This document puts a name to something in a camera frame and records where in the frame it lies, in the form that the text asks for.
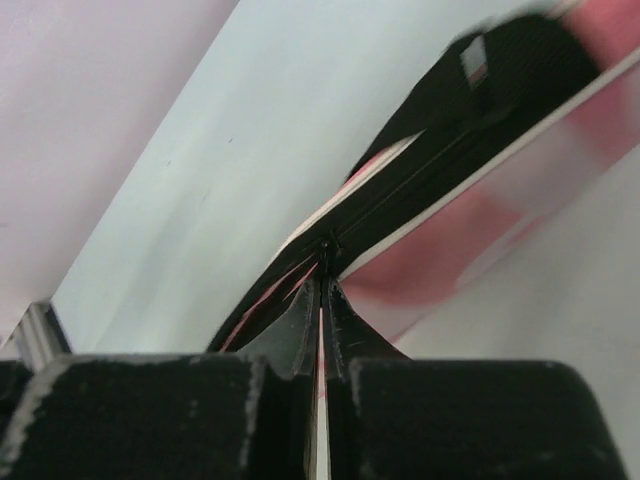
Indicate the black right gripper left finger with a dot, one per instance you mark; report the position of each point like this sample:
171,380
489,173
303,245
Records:
250,414

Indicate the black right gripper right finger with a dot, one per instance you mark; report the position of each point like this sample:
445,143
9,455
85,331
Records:
394,417

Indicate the pink racket bag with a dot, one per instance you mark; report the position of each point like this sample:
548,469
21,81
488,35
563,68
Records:
510,124

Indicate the left aluminium frame post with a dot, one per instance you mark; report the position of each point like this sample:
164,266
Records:
38,338

